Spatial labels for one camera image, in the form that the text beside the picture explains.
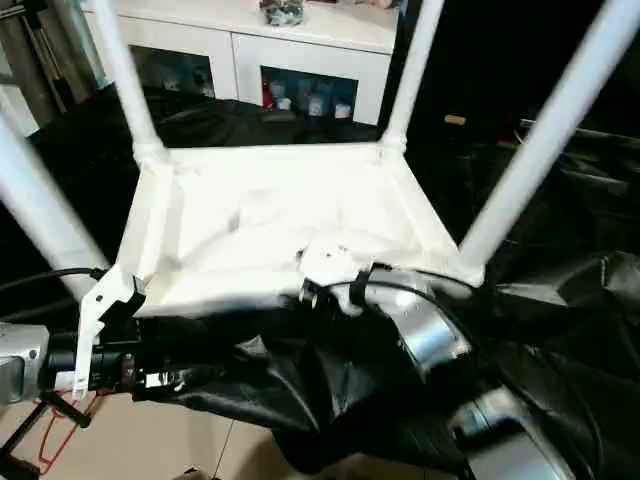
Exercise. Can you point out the small yellow label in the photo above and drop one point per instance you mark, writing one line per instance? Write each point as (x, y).
(454, 119)

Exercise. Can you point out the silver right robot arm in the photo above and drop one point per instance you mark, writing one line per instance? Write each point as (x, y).
(430, 330)

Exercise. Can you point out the black metal rack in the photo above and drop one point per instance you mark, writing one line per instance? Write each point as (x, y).
(65, 407)

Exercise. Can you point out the white pole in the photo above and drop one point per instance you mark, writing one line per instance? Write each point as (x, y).
(17, 112)

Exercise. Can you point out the black metal bar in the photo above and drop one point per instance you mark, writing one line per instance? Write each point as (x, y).
(600, 131)

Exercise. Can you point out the white glass-door cabinet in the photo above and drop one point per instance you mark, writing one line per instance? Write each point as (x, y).
(200, 30)

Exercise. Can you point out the white plastic table leg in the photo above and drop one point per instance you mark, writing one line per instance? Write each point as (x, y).
(40, 200)
(125, 75)
(540, 150)
(412, 75)

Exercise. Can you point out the black tripod pole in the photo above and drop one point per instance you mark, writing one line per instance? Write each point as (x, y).
(22, 10)

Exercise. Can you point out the black backdrop cloth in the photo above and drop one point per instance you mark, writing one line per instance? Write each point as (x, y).
(500, 50)

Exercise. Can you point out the black mat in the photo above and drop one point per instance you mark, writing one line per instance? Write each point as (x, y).
(300, 390)

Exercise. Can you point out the white jar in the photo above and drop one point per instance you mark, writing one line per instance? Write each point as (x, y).
(315, 106)
(285, 104)
(342, 110)

